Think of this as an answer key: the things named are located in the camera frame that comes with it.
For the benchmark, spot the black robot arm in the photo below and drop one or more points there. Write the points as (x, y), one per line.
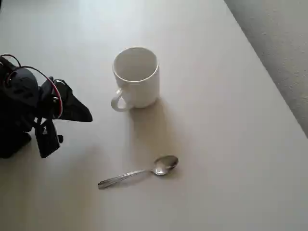
(20, 89)

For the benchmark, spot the silver metal spoon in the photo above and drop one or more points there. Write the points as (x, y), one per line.
(163, 166)

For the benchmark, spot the white ceramic mug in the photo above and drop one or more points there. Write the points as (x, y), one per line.
(139, 91)

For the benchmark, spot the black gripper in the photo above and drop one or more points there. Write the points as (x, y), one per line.
(72, 106)

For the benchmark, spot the black gripper camera module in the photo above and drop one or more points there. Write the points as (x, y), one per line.
(47, 139)

